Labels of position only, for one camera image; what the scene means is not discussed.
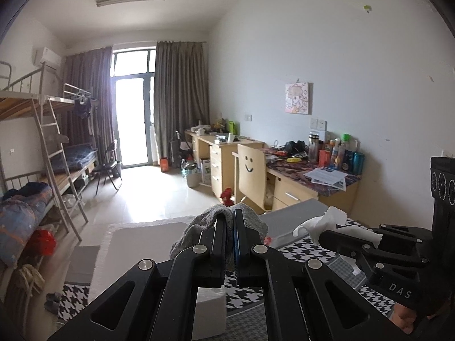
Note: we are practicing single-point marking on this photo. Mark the white double wall socket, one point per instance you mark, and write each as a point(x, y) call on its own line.
point(318, 124)

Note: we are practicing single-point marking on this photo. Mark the white air conditioner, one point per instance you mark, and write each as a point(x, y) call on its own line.
point(47, 57)

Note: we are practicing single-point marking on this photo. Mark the grey trash bin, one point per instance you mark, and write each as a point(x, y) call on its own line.
point(192, 179)

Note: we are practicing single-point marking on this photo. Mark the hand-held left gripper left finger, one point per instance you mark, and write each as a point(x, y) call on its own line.
point(217, 248)

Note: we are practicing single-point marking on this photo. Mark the white tissue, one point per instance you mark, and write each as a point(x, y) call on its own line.
point(327, 220)

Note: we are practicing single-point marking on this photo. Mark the blue orange folded quilt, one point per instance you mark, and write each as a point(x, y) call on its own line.
point(21, 216)

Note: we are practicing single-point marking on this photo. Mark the black headphones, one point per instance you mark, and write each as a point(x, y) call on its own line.
point(295, 147)

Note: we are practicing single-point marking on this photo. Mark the grey brown curtain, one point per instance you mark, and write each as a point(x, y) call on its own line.
point(89, 78)
point(177, 103)

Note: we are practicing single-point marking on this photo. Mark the person's right hand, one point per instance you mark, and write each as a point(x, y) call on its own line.
point(405, 318)

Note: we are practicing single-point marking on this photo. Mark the clear drinking tumbler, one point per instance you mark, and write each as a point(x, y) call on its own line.
point(313, 149)

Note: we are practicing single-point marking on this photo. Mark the black folding chair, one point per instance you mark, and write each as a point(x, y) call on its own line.
point(106, 168)

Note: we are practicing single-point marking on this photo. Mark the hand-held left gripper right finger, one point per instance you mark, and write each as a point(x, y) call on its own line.
point(237, 245)

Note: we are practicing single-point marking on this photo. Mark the wooden desk with patterned mat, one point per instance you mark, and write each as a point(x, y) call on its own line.
point(295, 195)

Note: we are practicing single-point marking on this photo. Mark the wooden chair with smiley face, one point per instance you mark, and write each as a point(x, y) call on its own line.
point(248, 181)

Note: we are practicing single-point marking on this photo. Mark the metal bunk bed ladder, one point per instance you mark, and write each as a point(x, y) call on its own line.
point(49, 125)

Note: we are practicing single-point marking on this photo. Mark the black white houndstooth tablecloth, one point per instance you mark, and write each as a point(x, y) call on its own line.
point(302, 250)

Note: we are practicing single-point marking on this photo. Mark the white cardboard box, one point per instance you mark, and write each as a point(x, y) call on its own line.
point(206, 170)

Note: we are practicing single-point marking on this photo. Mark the cluttered wooden desk with drawers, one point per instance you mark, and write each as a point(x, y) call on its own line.
point(220, 170)

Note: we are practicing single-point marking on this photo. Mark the pair of dark slippers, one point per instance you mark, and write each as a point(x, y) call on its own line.
point(54, 302)

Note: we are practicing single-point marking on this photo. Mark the small orange heater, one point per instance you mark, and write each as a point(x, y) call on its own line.
point(164, 165)

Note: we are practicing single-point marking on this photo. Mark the red plastic bag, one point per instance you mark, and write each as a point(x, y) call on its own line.
point(42, 245)

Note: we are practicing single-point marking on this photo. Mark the dark patterned desk mat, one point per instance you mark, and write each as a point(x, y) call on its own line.
point(291, 172)

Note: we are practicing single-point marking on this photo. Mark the glass balcony door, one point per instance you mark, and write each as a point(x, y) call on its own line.
point(131, 120)

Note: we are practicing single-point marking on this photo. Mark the green bottle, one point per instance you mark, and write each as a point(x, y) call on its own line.
point(231, 127)

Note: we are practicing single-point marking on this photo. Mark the white foam block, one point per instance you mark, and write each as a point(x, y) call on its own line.
point(211, 309)

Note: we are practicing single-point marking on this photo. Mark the row of toiletry bottles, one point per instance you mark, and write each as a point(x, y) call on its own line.
point(355, 163)

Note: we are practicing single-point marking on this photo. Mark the pink cartoon wall picture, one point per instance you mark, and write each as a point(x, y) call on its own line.
point(298, 98)

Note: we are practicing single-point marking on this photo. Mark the ceiling tube light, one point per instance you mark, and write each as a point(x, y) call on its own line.
point(131, 0)

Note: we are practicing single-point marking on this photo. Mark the dark blue bedding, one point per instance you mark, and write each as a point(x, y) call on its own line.
point(80, 156)

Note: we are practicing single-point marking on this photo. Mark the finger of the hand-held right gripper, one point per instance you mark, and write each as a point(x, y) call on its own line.
point(405, 232)
point(355, 245)

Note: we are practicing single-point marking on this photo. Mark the yellow object on desk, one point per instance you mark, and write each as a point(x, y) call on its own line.
point(294, 160)

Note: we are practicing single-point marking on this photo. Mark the grey knitted cloth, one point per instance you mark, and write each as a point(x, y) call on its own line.
point(199, 223)

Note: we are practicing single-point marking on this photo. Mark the white printed papers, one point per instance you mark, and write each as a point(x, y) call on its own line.
point(328, 177)

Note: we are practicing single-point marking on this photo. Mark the metal bunk bed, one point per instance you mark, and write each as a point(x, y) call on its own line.
point(21, 103)

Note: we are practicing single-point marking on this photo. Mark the red toy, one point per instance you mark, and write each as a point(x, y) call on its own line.
point(226, 196)

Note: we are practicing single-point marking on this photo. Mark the dark hanging clothes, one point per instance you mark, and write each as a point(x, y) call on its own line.
point(82, 108)

